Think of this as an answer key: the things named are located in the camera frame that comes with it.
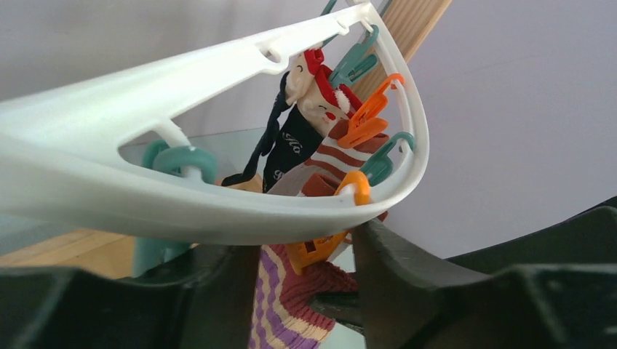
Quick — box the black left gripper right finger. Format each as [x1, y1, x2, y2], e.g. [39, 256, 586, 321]
[352, 220, 616, 348]

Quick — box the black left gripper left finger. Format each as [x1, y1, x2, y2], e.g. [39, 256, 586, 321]
[1, 245, 260, 348]

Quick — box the orange cuffed grey sock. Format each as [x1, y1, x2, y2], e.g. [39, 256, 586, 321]
[303, 119, 390, 180]

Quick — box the white round clip hanger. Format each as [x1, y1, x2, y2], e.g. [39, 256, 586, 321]
[1, 1, 429, 245]

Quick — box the orange front clothespin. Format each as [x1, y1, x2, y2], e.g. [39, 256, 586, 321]
[284, 170, 372, 276]

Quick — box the teal left clothespin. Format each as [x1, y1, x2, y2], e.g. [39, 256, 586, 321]
[132, 140, 219, 278]

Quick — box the orange clothespin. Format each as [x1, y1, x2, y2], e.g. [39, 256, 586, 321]
[337, 73, 405, 149]
[284, 170, 372, 276]

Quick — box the navy santa sock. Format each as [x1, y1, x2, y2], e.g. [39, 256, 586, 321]
[221, 72, 290, 187]
[260, 49, 362, 193]

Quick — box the beige red striped sock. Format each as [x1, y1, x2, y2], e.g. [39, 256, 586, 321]
[248, 244, 357, 348]

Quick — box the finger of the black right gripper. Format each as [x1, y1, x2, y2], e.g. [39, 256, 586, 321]
[308, 196, 617, 333]

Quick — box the teal clothespin holding sock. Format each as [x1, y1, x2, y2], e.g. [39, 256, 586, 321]
[359, 132, 415, 187]

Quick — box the wooden hanger stand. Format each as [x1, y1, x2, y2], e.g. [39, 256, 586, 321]
[1, 1, 450, 278]

